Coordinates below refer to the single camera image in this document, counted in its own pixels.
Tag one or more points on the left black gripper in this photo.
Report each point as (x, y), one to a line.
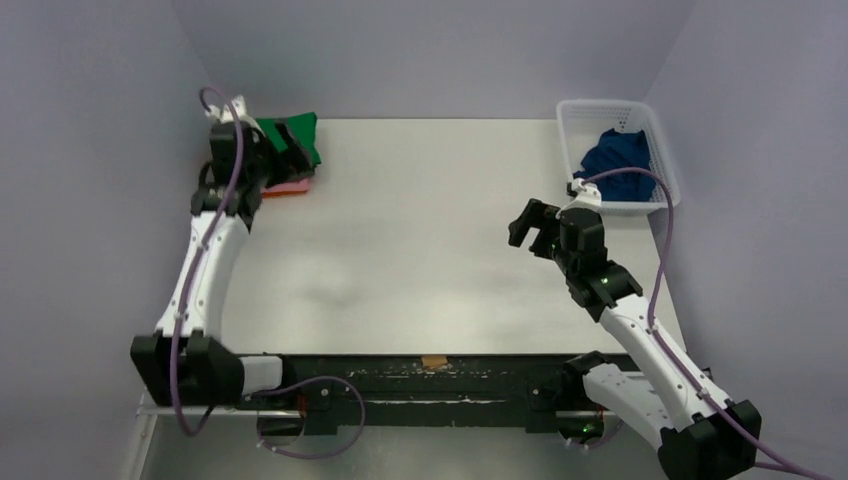
(291, 161)

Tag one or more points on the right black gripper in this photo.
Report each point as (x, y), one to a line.
(539, 230)

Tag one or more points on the green t-shirt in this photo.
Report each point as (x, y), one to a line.
(302, 128)

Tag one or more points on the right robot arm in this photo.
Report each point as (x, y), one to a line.
(697, 430)

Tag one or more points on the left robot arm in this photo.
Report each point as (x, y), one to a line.
(184, 356)

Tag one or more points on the pink folded t-shirt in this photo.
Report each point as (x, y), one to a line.
(302, 184)

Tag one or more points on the orange folded t-shirt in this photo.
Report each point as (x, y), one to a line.
(283, 194)

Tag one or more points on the white plastic basket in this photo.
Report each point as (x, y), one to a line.
(582, 121)

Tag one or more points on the blue crumpled t-shirt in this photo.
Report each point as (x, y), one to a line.
(616, 150)

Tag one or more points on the brown tape piece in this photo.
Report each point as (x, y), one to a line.
(434, 362)

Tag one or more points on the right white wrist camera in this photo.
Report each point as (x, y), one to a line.
(583, 195)

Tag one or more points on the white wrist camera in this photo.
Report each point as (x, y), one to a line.
(235, 108)
(583, 195)

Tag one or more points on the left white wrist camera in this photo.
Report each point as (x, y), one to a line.
(235, 108)

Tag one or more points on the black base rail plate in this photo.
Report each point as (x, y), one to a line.
(534, 392)

